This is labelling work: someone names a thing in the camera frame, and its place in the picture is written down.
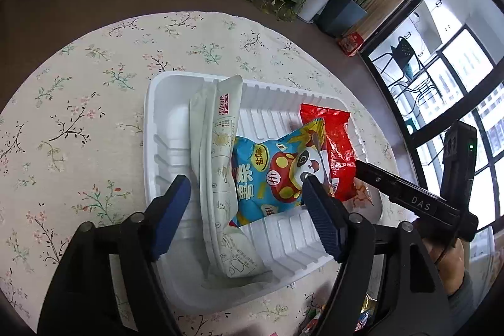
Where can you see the blue yellow Tipo packet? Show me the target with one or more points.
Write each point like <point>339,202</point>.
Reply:
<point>366,312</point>

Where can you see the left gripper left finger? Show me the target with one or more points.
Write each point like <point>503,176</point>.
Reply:
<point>80,299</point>

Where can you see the large red chip bag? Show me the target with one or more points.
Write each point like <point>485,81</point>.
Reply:
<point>340,152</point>

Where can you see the person's right forearm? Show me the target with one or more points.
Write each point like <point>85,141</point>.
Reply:
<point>461,303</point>

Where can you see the blue panda snack bag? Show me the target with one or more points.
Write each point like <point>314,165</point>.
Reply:
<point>269,175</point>

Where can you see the floral round tablecloth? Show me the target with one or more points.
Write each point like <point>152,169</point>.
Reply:
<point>72,135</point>

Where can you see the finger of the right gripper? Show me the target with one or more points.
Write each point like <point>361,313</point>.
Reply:
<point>386,182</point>

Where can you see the green red seed packet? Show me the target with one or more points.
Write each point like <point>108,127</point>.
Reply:
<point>310,315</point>

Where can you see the black balcony chair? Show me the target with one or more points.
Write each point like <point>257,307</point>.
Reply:
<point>414,78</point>

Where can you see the person's right hand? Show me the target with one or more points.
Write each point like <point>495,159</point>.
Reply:
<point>450,266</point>

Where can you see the light pink long packet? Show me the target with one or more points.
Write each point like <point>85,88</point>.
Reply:
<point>367,201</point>

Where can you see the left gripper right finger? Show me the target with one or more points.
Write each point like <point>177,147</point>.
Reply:
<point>411,297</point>

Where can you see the pale green snack pouch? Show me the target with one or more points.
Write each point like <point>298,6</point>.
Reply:
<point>213,113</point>

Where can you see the red gift bag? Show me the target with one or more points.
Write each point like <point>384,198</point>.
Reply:
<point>350,44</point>

